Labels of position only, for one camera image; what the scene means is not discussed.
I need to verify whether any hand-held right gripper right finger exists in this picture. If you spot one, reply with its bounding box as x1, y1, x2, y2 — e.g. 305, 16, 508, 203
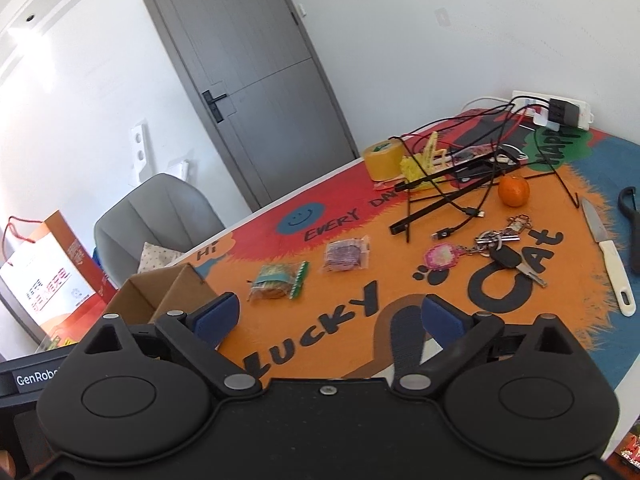
392, 294, 583, 397

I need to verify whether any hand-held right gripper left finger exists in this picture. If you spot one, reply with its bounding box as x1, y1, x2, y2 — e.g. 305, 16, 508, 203
75, 291, 263, 398

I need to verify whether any brown cardboard box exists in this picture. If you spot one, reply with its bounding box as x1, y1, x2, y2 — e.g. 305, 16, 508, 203
100, 262, 221, 346

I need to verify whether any teal label biscuit packet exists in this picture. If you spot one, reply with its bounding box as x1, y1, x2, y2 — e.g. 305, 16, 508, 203
246, 260, 311, 303

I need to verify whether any printed orange table mat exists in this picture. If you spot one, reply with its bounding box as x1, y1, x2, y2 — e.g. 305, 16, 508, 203
165, 107, 640, 391

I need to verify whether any patterned cushion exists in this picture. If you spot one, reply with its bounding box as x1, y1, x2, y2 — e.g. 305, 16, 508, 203
137, 241, 183, 273

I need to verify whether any bunch of keys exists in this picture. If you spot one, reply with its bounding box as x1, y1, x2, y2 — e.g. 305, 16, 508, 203
470, 215, 548, 289

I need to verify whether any orange white paper bag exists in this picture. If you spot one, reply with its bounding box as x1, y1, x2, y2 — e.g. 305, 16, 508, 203
0, 210, 121, 346

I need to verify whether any purple cake packet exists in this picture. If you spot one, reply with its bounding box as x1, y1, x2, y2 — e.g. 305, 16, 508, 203
320, 236, 372, 275

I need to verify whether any grey chair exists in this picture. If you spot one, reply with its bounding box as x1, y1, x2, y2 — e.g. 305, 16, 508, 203
94, 172, 226, 276

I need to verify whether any orange tangerine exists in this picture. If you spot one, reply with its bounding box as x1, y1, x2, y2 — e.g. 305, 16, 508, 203
497, 175, 531, 207

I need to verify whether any yellow plastic clip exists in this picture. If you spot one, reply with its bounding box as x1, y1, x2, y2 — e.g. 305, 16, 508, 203
400, 131, 453, 191

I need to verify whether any yellow tape roll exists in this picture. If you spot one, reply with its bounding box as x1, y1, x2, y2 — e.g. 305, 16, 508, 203
362, 139, 408, 181

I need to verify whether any red printed packet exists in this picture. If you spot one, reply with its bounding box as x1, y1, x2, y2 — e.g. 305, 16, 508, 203
617, 422, 640, 480

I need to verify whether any grey door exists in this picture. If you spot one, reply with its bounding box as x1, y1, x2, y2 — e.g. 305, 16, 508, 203
140, 0, 361, 213

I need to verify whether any black power adapter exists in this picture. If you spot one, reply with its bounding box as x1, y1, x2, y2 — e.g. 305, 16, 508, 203
547, 97, 583, 126

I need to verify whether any white power strip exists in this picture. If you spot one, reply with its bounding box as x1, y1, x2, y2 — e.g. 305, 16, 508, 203
510, 90, 596, 132

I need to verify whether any pink round keychain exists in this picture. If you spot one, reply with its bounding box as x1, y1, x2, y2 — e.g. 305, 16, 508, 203
422, 242, 461, 272

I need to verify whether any black cable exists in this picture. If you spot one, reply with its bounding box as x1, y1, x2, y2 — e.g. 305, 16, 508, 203
387, 110, 521, 241
400, 102, 531, 218

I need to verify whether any white handled knife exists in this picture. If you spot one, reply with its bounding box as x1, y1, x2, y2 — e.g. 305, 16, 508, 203
580, 199, 637, 317

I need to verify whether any white wall outlet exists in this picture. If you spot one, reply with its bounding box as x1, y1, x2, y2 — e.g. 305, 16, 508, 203
129, 120, 151, 186

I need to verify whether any black door handle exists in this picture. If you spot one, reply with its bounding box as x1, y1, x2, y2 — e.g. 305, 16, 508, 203
201, 90, 228, 122

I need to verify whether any white cable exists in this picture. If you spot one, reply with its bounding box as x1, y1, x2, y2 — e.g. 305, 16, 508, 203
462, 94, 516, 111

